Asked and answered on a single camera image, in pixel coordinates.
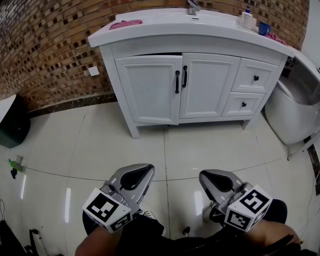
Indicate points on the white soap pump bottle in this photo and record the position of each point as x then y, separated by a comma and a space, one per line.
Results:
247, 16

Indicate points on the person's black trousers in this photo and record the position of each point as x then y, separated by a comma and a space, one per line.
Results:
145, 230

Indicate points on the white container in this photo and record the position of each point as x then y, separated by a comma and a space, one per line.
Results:
253, 23

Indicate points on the small black metal object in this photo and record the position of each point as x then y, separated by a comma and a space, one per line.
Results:
186, 230

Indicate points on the blue cup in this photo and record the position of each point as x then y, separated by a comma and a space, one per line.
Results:
263, 28

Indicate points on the chrome faucet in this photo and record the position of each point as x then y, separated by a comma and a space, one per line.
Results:
192, 8

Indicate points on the small white drawer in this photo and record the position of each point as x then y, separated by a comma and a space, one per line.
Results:
235, 105

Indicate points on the pink cloth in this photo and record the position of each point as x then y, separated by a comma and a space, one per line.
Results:
125, 23
273, 37

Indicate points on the dark green trash bin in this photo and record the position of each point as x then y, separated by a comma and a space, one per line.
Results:
15, 125

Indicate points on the large white drawer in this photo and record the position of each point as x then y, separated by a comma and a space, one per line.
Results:
247, 80

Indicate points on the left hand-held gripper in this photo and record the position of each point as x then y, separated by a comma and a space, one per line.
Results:
107, 212

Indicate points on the white metal frame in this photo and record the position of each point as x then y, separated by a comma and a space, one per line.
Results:
300, 149

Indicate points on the white vanity cabinet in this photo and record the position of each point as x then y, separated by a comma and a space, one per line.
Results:
212, 48

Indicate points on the black drawer knob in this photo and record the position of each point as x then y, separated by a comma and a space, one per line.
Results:
256, 78
244, 104

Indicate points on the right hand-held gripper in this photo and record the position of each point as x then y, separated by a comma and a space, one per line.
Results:
250, 210

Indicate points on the white toilet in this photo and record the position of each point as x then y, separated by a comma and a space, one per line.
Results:
287, 120

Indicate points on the green plastic bag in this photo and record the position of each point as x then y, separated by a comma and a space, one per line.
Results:
15, 165

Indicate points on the person's right forearm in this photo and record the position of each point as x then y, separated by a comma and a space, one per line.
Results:
270, 235

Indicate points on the white sink countertop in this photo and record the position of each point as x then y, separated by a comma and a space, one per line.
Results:
175, 27

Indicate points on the person's left forearm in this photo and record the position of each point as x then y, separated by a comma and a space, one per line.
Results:
95, 242

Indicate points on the person's left white shoe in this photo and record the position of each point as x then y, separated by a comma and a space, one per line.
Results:
147, 215

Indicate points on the white wall switch plate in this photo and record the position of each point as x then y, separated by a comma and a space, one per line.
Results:
93, 71

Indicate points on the black stand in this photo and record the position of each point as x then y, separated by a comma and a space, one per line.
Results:
32, 240

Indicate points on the white cabinet door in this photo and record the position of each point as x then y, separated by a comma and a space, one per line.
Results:
150, 95
207, 87

